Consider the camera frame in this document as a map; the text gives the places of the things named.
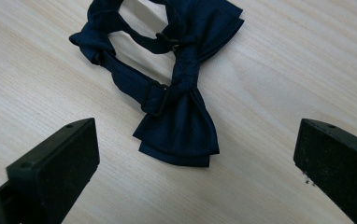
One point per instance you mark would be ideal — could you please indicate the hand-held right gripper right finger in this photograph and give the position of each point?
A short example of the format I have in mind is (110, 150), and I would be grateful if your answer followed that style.
(338, 158)

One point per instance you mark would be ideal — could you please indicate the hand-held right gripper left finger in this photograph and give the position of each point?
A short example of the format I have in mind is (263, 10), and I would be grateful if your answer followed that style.
(58, 168)

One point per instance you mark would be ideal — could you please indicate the navy blue bow tie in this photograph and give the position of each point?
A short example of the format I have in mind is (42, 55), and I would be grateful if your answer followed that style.
(179, 124)

